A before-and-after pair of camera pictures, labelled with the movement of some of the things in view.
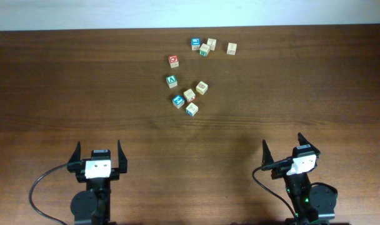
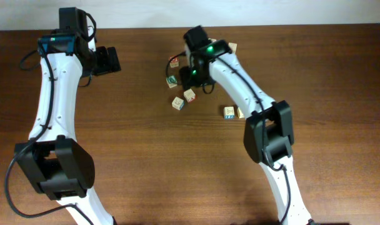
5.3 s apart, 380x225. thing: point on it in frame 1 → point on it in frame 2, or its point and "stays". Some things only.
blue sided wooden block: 192,109 → 229,113
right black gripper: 280,167 → 188,79
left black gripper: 73,166 → 104,65
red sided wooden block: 189,95 stays
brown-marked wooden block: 201,87 → 239,114
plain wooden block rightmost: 232,49 stays
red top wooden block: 174,61 stays
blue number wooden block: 178,101 stays
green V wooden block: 171,80 stays
